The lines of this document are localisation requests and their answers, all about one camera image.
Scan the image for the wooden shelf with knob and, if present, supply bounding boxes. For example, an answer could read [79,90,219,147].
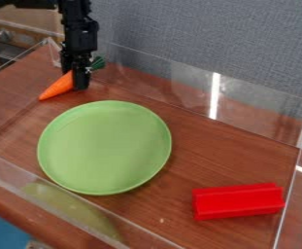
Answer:
[0,11,63,69]

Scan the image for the red rectangular block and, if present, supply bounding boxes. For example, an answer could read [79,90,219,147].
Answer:
[192,183,285,221]

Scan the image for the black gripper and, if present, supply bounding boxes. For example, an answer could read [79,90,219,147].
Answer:
[62,18,99,90]

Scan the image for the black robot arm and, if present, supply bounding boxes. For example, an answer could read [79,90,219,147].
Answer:
[0,0,100,90]

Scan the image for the orange toy carrot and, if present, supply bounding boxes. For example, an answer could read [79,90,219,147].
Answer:
[38,55,108,102]

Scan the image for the green round plate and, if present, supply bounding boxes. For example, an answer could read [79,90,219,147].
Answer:
[36,100,174,196]

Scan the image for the clear acrylic tray walls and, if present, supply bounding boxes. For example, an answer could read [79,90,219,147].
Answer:
[0,41,302,249]

